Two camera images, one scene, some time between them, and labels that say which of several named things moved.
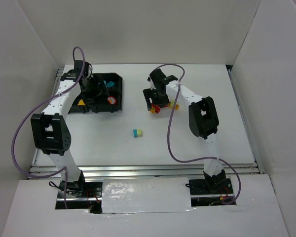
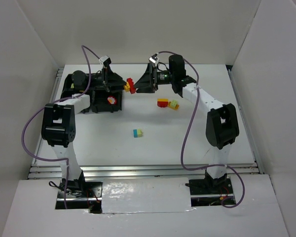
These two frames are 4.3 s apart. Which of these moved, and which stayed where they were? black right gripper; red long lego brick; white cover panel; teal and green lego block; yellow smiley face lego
Moved: black right gripper; yellow smiley face lego; red long lego brick
Stayed: white cover panel; teal and green lego block
